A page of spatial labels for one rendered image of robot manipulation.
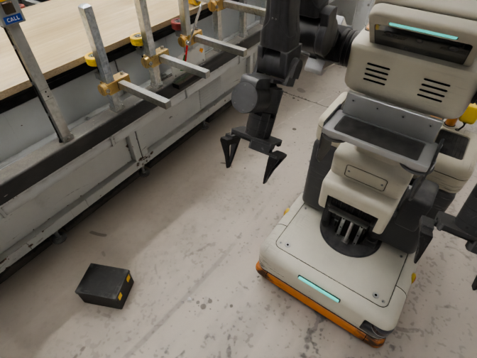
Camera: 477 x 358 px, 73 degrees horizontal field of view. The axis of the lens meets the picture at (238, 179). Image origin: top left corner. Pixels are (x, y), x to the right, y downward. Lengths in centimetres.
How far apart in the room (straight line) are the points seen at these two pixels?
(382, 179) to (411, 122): 21
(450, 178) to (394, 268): 48
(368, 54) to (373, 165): 32
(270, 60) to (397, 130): 37
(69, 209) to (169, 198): 55
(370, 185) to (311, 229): 59
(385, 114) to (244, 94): 38
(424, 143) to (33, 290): 179
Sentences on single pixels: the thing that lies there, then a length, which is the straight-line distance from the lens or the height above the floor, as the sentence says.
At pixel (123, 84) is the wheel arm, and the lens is 148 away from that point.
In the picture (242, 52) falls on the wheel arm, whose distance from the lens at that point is 162.
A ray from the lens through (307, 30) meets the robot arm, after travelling 75.
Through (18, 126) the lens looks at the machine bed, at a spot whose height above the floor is 72.
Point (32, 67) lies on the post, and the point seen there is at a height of 101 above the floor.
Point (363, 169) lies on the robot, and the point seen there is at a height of 88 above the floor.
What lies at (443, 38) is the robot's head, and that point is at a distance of 74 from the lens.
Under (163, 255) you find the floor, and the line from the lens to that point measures 181.
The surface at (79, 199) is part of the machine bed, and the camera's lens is 198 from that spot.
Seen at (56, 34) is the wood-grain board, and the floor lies 90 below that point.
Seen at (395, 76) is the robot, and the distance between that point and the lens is 83.
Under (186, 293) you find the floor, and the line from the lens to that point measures 169.
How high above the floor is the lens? 152
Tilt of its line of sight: 46 degrees down
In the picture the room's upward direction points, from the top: straight up
